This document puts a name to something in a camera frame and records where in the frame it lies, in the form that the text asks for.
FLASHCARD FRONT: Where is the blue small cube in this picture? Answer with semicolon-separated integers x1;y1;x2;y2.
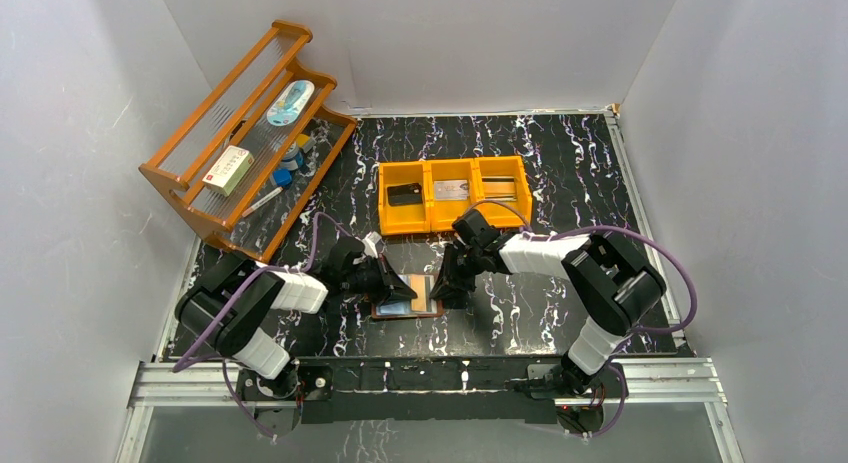
270;168;293;188

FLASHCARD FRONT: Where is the black card in bin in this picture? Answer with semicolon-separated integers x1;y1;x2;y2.
386;183;424;207

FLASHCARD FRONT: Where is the blue white tape roll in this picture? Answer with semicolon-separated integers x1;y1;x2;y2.
280;142;305;172

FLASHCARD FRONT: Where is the white red box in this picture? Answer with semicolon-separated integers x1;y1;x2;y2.
202;145;254;196

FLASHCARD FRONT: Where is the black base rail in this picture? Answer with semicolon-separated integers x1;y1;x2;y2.
236;355;627;435

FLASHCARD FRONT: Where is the tan card in bin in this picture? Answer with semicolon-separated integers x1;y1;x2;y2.
482;176;517;202

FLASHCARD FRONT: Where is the white blue oval case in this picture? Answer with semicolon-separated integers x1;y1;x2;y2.
265;80;315;127

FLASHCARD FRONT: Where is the orange wooden shelf rack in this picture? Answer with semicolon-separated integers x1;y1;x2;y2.
139;20;357;262

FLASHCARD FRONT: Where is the aluminium frame rail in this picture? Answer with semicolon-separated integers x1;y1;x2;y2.
117;356;742;462

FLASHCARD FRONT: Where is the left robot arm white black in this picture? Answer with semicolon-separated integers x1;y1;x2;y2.
174;236;423;399

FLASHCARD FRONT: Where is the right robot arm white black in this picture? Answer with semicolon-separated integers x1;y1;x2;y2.
431;210;667;397

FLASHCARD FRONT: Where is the yellow left bin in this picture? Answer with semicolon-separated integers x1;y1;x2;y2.
378;161;430;235

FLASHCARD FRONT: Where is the white marker pen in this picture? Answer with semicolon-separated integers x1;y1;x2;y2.
241;186;284;218

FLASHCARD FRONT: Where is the orange leather card holder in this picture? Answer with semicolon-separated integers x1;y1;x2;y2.
372;274;444;320

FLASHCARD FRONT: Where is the yellow bin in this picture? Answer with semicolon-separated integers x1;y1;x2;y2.
476;156;533;228
429;158;476;232
378;161;430;235

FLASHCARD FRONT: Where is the yellow middle bin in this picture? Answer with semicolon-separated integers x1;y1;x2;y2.
429;158;476;232

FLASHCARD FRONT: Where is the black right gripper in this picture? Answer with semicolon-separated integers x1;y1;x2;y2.
430;244;484;301

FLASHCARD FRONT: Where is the yellow right bin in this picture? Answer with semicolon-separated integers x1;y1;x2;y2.
476;156;533;228

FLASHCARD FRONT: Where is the grey card in bin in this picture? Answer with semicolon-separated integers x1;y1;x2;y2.
433;180;470;201

